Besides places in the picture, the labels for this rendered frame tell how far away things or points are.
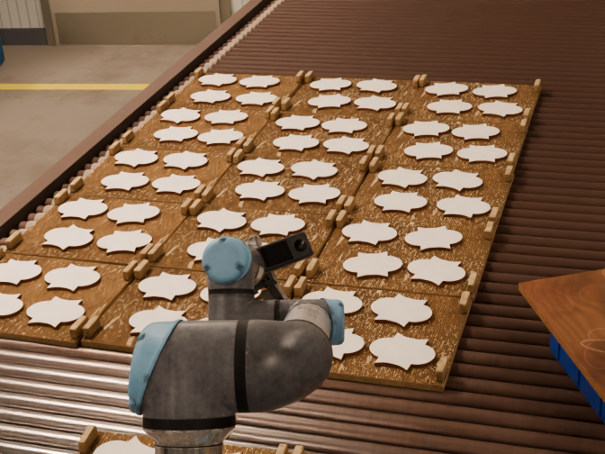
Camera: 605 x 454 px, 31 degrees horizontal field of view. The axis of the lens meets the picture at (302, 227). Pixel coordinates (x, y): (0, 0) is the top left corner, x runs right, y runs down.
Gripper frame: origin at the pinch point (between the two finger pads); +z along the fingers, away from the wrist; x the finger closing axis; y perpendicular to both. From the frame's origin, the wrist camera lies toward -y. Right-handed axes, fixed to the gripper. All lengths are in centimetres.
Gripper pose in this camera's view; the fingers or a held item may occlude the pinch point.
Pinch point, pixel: (275, 272)
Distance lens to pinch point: 208.4
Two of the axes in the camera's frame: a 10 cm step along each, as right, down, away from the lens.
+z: 1.6, 1.3, 9.8
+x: 4.2, 8.9, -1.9
